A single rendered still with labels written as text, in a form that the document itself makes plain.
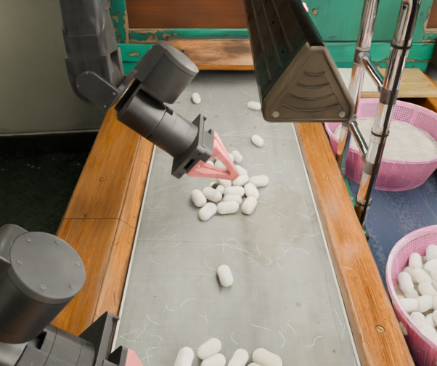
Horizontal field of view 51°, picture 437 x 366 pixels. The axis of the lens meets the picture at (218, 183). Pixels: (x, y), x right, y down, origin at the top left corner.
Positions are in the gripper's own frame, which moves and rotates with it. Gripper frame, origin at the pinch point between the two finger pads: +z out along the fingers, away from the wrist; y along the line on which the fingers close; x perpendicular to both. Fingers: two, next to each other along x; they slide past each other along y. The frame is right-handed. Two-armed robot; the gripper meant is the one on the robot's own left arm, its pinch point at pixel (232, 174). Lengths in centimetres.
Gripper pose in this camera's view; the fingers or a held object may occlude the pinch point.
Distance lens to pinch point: 71.4
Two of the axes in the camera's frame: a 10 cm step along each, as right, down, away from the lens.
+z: 7.7, 5.2, 3.7
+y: 0.0, -5.8, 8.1
